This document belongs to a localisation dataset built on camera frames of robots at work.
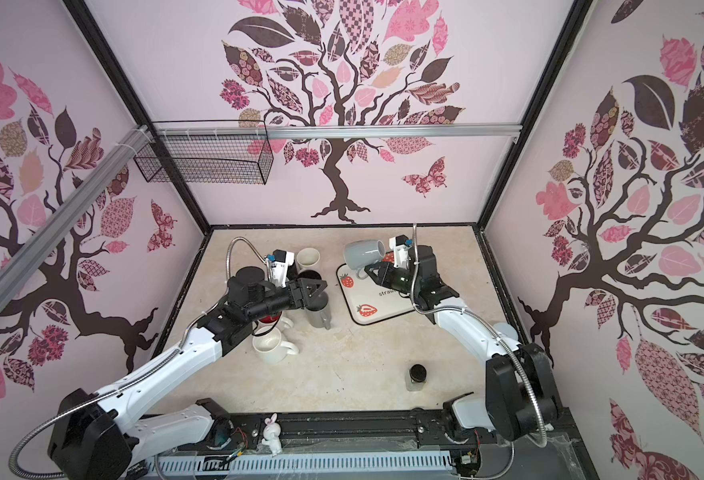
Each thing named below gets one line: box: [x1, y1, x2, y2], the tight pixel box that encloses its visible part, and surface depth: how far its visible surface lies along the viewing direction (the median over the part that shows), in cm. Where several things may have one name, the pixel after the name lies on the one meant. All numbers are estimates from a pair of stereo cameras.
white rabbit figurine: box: [262, 413, 282, 457], surface depth 73 cm
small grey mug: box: [344, 239, 386, 279], surface depth 83 cm
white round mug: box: [252, 327, 299, 364], surface depth 85 cm
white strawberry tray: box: [336, 263, 416, 325], surface depth 99 cm
